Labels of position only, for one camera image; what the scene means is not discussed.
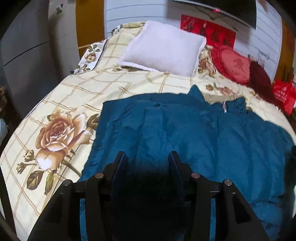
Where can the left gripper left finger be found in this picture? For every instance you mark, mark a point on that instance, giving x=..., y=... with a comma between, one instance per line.
x=60, y=219

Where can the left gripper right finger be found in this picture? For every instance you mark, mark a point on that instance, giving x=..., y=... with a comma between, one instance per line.
x=213, y=210

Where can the teal quilted down jacket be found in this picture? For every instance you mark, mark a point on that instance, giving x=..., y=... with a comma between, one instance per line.
x=218, y=141

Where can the floral cream bedspread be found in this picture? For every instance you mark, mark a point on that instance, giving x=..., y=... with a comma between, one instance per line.
x=53, y=142

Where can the red plastic shopping bag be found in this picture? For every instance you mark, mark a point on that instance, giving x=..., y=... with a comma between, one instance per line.
x=284, y=93

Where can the dark red velvet cushion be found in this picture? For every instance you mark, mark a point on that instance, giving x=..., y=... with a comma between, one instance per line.
x=260, y=82

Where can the grey refrigerator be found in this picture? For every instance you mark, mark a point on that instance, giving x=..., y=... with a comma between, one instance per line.
x=26, y=55

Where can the red heart-shaped pillow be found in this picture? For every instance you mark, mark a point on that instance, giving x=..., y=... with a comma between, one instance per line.
x=231, y=64

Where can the red calligraphy banner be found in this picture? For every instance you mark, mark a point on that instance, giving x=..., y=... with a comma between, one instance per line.
x=214, y=33

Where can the white square pillow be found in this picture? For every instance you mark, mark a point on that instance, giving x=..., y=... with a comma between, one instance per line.
x=164, y=48

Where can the black wall television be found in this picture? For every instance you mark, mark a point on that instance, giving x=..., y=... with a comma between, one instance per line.
x=244, y=12

